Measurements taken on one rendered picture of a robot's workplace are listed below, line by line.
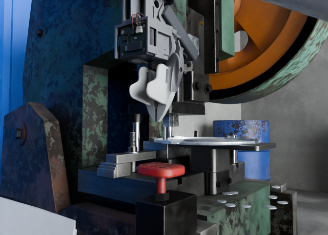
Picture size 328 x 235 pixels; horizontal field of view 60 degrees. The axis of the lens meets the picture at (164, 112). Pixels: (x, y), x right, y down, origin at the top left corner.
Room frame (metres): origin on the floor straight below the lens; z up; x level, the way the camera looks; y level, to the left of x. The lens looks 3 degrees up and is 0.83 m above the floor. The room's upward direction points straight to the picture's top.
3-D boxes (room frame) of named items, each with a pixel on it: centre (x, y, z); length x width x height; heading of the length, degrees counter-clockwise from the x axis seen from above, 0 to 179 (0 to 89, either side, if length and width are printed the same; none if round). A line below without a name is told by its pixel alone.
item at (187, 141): (0.80, -0.12, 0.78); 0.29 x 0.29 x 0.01
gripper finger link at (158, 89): (0.45, 0.01, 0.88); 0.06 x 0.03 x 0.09; 142
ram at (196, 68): (0.85, -0.05, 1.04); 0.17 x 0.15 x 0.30; 52
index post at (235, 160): (0.94, -0.22, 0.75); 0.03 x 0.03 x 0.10; 52
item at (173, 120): (0.87, -0.02, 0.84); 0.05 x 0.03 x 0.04; 142
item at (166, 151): (0.87, -0.02, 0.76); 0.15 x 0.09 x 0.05; 142
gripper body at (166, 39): (0.45, 0.02, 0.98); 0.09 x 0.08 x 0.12; 142
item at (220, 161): (0.77, -0.15, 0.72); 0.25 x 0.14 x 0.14; 52
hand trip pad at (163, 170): (0.47, 0.00, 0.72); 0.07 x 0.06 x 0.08; 52
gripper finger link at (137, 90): (0.47, 0.03, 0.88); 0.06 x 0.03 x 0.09; 142
